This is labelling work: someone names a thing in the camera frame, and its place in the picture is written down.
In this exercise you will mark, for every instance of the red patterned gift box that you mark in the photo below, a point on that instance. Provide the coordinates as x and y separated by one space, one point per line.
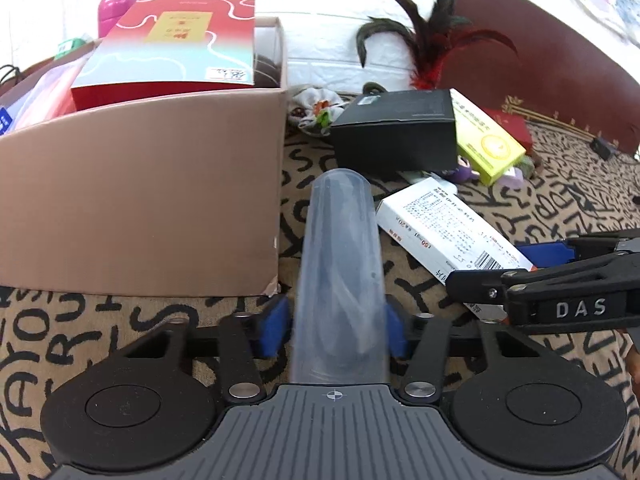
165 55

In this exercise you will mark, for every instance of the brown cardboard box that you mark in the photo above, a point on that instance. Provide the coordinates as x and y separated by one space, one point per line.
150 195

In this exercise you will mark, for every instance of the blue and white packet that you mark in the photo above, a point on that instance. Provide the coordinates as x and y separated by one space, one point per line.
4 121

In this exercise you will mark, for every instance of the pink plastic bag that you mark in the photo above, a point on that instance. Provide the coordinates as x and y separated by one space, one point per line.
45 90

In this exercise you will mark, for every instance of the white medicine box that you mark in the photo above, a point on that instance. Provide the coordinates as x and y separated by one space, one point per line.
440 225

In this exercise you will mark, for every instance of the black and red feather toy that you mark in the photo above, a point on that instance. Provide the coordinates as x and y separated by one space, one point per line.
432 45

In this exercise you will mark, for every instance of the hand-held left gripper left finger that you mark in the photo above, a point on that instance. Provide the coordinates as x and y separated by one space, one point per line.
273 327

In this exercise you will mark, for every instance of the black box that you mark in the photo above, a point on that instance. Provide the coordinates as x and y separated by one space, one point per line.
395 135

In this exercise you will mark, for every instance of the dark brown round object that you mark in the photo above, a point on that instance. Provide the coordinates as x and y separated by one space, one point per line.
266 69

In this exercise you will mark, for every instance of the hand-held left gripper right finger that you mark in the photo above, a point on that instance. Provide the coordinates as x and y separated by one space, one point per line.
395 332

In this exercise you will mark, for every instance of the green and white packet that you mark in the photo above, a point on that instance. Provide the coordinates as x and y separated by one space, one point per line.
70 46

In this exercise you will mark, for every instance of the printed blanket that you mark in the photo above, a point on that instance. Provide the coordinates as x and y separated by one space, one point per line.
550 200

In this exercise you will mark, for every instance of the white cloth bundle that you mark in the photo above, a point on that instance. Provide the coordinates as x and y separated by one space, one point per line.
312 102

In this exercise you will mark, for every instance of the pink plastic bottle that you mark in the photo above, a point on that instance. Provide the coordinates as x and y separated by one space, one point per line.
112 10

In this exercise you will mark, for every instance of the clear plastic tube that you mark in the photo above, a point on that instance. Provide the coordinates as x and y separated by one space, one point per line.
340 270

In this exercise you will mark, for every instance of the small red box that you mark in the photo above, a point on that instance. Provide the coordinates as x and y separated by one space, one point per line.
512 127

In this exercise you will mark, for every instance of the black power adapter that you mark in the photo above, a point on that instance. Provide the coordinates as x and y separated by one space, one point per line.
604 148

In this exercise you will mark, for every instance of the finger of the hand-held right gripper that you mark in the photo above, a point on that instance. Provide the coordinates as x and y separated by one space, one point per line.
475 285
545 252

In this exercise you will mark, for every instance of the pale purple small box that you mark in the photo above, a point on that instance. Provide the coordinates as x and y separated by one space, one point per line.
512 178

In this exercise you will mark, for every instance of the purple toy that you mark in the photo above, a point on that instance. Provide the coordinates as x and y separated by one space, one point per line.
465 172

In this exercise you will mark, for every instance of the yellow-green box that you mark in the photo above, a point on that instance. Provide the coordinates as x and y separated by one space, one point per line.
487 145

